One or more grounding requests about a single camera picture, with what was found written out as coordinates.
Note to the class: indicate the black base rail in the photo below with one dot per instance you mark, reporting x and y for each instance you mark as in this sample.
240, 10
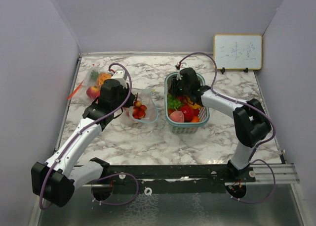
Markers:
167, 179

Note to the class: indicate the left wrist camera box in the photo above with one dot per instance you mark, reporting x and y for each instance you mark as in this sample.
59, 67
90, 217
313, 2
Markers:
120, 76

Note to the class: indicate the yellow toy pepper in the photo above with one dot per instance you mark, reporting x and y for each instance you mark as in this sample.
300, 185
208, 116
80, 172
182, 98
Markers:
191, 104

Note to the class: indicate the light blue plastic basket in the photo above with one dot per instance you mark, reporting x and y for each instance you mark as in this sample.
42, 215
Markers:
201, 116

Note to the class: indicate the blue plastic strip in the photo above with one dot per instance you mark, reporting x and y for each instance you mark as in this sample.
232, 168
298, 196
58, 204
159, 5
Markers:
146, 97

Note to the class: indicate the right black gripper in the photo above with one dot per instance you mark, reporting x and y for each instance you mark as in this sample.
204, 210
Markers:
174, 89

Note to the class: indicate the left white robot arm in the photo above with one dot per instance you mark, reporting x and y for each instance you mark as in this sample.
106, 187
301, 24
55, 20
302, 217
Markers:
57, 178

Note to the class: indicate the pink toy peach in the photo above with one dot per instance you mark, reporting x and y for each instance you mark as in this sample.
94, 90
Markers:
177, 116

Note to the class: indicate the red toy strawberries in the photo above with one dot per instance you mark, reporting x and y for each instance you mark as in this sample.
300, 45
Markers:
139, 110

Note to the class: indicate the green toy grapes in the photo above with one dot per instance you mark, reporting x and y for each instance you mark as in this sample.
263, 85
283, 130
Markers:
173, 103

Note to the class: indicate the red toy apple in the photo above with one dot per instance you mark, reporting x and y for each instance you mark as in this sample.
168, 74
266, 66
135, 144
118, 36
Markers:
93, 92

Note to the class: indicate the small whiteboard with stand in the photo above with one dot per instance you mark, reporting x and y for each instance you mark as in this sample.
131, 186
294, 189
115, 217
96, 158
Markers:
238, 51

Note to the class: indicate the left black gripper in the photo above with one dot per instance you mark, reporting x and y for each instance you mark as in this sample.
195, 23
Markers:
131, 97

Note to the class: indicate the orange toy pineapple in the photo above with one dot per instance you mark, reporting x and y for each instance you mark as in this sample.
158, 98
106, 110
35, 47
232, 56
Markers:
99, 78

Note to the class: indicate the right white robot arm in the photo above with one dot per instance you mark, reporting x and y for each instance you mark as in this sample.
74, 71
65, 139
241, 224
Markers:
250, 120

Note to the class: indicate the clear zip top bag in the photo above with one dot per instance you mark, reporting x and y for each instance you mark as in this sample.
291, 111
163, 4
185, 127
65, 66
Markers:
86, 82

